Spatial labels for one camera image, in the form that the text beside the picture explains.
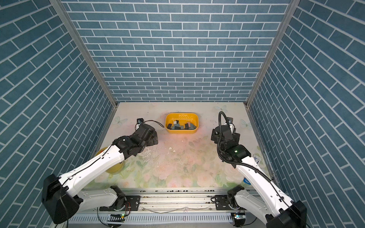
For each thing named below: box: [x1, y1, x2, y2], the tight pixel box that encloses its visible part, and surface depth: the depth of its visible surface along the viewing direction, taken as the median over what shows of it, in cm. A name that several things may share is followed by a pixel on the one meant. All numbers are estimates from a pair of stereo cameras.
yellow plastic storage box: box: [164, 112, 200, 134], surface depth 107 cm
